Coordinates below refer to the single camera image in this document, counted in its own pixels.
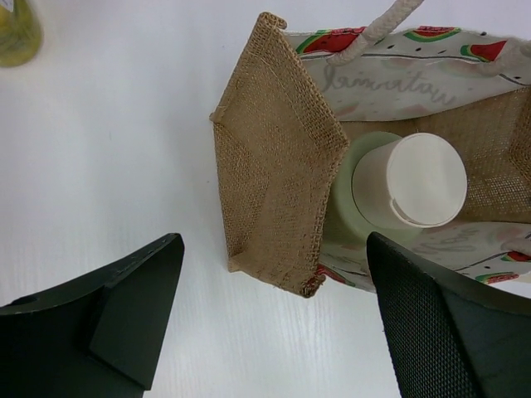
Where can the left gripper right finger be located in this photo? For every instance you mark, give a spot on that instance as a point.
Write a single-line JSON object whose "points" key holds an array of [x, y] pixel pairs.
{"points": [[448, 335]]}

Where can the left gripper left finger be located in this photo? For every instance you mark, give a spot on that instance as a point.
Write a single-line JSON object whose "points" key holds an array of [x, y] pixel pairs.
{"points": [[98, 335]]}

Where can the jute watermelon canvas bag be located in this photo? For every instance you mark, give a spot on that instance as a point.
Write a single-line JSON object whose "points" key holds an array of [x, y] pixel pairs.
{"points": [[296, 101]]}

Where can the yellow dish soap bottle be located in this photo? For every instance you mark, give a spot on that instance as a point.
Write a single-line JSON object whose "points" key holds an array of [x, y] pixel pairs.
{"points": [[21, 33]]}

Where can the pale green white-capped bottle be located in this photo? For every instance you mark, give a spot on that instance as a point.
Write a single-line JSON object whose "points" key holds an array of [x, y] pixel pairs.
{"points": [[397, 187]]}

